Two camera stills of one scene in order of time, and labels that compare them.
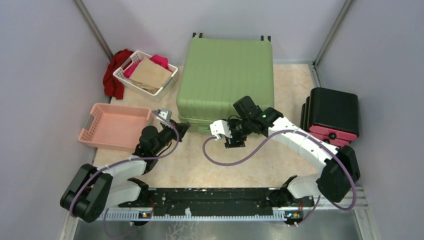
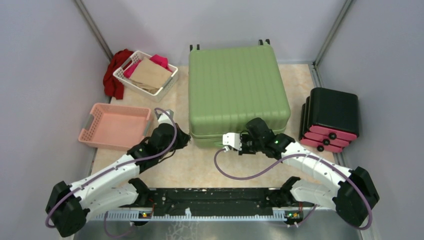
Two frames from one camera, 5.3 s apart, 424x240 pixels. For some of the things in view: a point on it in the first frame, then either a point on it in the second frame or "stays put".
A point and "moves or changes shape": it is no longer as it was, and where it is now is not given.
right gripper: [234, 141] -> [247, 143]
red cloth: [113, 85] stays put
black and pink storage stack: [331, 115] stays put
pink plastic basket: [115, 126] stays put
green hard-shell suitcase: [214, 73] moves or changes shape
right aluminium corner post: [345, 6] stays put
